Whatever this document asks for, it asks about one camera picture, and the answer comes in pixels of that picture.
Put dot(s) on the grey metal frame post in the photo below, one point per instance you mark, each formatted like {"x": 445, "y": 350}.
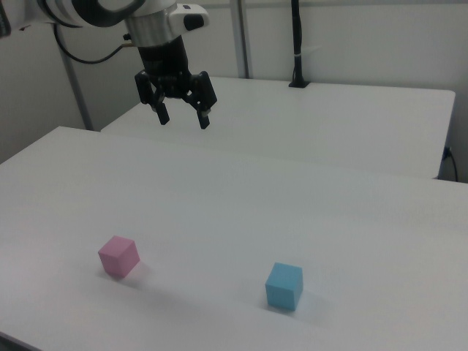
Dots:
{"x": 78, "y": 95}
{"x": 243, "y": 40}

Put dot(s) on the white side table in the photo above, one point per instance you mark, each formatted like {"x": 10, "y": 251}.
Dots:
{"x": 311, "y": 124}

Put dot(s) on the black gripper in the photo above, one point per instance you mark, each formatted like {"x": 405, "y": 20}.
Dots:
{"x": 164, "y": 62}

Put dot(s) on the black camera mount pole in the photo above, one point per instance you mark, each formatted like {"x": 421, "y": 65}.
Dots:
{"x": 298, "y": 44}

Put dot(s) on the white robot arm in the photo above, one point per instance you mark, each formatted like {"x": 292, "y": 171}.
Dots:
{"x": 153, "y": 25}

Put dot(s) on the blue cube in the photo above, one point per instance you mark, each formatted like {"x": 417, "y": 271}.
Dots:
{"x": 283, "y": 289}

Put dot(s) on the pink cube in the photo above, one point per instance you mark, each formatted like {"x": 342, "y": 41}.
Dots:
{"x": 118, "y": 256}

